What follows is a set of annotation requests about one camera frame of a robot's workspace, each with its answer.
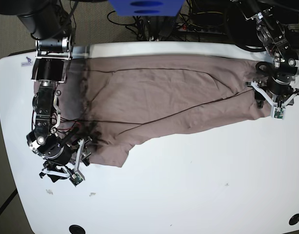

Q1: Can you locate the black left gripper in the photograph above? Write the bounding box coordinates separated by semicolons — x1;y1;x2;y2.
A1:
253;77;299;109

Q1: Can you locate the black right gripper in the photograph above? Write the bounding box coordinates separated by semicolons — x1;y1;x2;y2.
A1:
47;146;92;183

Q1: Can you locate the mauve T-shirt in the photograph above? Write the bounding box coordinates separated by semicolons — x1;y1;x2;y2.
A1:
59;55;270;167

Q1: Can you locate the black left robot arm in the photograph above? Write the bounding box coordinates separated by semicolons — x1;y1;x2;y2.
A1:
223;0;299;118

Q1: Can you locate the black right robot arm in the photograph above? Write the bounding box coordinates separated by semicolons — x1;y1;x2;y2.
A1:
0;0;88;185

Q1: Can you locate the black power strip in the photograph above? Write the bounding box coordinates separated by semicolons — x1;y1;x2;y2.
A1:
176;23;226;35

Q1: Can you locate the small purple logo sticker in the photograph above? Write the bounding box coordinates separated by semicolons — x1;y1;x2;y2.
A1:
21;56;35;67

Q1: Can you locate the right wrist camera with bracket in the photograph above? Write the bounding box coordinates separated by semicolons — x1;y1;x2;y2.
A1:
39;138;91;187

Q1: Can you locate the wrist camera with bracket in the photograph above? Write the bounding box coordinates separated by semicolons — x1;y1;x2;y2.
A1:
39;138;91;187
245;81;286;120

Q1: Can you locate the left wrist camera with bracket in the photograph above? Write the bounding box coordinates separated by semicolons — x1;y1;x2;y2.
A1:
245;81;286;120

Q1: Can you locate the black table cable grommet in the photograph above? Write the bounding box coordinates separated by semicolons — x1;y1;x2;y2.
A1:
289;214;299;226

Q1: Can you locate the blue plastic mount plate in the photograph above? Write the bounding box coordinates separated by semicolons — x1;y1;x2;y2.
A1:
109;0;184;17

